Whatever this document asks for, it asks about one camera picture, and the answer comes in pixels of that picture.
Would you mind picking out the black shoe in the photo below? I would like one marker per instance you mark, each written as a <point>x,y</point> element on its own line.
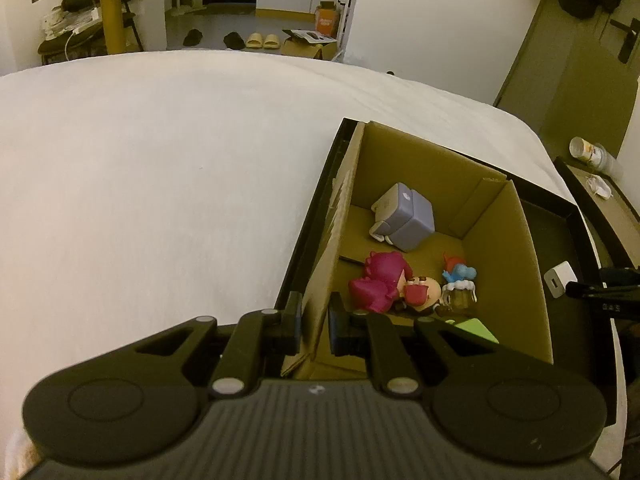
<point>193,37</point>
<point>234,40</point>

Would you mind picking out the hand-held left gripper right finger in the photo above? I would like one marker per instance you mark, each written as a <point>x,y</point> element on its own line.
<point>334,332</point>

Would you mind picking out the olive door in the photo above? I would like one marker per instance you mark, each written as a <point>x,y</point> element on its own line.
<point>565,75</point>

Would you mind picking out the dark nightstand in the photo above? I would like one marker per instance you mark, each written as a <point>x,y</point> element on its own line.
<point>612,225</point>

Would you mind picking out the white charger plug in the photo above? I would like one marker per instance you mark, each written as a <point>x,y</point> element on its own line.
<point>560,280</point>

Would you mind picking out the green toy box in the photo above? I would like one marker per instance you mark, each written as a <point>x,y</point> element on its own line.
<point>475,331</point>

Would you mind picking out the paper cup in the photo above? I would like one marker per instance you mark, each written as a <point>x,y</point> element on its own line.
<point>592,154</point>

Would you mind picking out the white items on chair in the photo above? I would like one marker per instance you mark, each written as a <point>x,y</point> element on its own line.
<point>67,20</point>

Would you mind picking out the gold round table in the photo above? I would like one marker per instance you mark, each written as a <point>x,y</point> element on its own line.
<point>114,20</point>

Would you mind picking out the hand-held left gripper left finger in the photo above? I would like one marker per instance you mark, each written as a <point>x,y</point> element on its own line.
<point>295,322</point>

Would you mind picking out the beer mug toy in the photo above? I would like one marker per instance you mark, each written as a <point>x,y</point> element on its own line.
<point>460,299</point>

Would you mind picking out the black shallow tray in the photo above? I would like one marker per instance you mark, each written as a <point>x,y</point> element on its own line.
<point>555,230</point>

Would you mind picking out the grey cube robot toy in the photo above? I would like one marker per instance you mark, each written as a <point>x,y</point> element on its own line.
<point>405,215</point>

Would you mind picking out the flat cardboard box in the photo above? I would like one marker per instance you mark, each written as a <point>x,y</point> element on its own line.
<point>305,47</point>

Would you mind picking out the blue figurine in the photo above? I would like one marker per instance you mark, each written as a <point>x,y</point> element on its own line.
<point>457,270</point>

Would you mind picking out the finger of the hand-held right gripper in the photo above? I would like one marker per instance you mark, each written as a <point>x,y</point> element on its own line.
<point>582,291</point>

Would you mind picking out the pink animal toy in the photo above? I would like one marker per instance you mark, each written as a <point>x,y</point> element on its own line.
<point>380,280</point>

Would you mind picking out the cardboard box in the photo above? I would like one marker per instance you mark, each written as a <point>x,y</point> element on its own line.
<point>305,47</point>
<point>505,270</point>

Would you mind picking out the dark cushioned chair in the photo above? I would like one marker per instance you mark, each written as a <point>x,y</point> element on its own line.
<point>80,42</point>

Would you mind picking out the crumpled white tissue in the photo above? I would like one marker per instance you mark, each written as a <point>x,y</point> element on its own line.
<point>600,186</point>

